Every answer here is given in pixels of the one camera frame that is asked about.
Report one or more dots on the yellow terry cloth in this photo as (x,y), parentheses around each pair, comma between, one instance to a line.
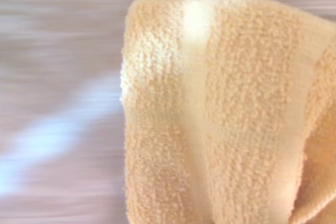
(223,116)

